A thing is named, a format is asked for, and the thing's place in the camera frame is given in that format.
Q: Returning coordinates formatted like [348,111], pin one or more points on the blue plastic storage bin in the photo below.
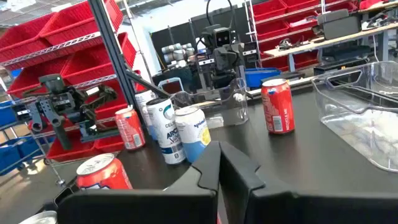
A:
[261,76]
[6,113]
[12,155]

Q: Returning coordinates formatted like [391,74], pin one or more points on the black spare gripper assembly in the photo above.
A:
[62,102]

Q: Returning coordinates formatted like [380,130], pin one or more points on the black equipment case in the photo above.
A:
[340,28]

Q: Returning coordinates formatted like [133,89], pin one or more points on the wooden workbench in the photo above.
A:
[311,46]

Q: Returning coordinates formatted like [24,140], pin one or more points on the black aluminium table frame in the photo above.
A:
[109,40]

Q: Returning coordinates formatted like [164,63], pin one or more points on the red Fanta soda can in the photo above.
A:
[105,174]
[130,127]
[277,109]

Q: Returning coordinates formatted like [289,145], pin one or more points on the clear plastic bin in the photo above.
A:
[357,124]
[230,105]

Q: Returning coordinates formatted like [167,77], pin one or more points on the grey collaborative robot arm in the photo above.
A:
[177,53]

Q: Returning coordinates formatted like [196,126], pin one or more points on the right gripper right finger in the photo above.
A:
[311,211]

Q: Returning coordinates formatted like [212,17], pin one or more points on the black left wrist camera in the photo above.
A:
[222,36]

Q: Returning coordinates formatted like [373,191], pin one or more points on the tablet with red screen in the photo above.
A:
[171,86]

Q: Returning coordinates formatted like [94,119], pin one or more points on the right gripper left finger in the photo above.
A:
[140,208]

